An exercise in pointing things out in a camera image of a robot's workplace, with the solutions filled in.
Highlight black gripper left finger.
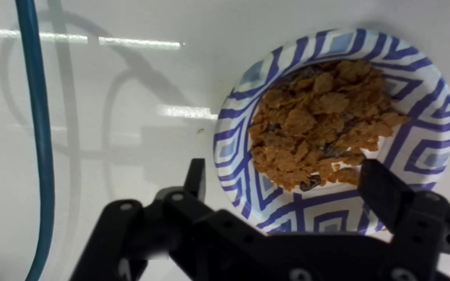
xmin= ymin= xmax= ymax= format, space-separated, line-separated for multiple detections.
xmin=69 ymin=158 xmax=269 ymax=281

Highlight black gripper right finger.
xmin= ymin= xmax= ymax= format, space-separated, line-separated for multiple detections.
xmin=358 ymin=158 xmax=450 ymax=281

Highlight blue patterned paper bowl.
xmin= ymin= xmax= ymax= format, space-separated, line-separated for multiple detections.
xmin=212 ymin=27 xmax=450 ymax=238

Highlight brown cereal flakes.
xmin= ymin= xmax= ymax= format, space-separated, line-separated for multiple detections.
xmin=247 ymin=58 xmax=409 ymax=194

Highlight blue cable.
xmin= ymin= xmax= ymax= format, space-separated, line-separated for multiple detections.
xmin=14 ymin=0 xmax=56 ymax=281

